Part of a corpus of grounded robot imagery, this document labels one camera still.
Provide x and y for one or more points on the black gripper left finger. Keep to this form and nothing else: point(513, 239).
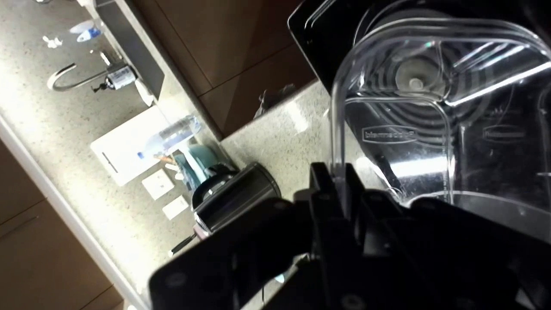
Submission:
point(259, 258)

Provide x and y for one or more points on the clear plastic container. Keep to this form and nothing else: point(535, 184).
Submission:
point(402, 138)

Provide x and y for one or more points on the kitchen sink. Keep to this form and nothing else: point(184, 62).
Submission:
point(130, 40)

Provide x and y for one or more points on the wooden lower cabinet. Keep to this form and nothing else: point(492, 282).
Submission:
point(230, 52)

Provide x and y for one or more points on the steel electric kettle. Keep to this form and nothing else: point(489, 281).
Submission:
point(242, 195)

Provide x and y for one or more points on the small blue white item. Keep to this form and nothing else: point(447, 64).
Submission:
point(87, 31)

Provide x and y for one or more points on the chrome kitchen faucet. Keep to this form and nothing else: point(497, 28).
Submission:
point(118, 78)

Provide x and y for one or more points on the clear plastic water bottle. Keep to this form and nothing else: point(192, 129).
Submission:
point(179, 129)

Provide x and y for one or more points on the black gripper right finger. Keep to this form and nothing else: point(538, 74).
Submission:
point(449, 264)

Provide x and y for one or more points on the white wall outlet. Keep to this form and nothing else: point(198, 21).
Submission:
point(158, 184)
point(177, 207)

